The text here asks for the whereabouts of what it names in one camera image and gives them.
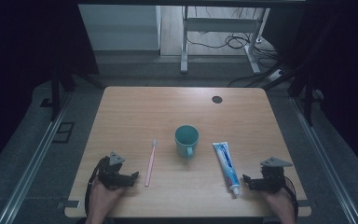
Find dark curtain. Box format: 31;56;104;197
0;0;100;180
287;0;358;183

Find white cabinet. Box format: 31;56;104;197
77;4;162;52

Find teal cup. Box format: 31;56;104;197
173;124;200;160

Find black floor cables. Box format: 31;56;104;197
186;7;285;89

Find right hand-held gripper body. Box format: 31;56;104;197
249;156;294;193

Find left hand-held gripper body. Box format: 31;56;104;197
97;151;135;190

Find white metal desk frame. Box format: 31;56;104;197
180;5;270;75

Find grey table corner bracket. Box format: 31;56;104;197
56;199;82;210

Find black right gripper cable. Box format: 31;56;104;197
282;175;300;219

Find grey metal floor rail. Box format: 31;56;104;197
289;96;356;224
0;92;73;224

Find black metal stand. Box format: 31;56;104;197
39;59;104;122
262;55;324;127

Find pink toothbrush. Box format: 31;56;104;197
144;138;158;188

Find white and blue toothpaste tube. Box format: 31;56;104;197
212;141;242;197

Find person's right hand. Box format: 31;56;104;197
261;183;296;217

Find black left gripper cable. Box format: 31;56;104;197
84;158;106;217

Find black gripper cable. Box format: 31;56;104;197
84;158;106;217
282;175;300;219

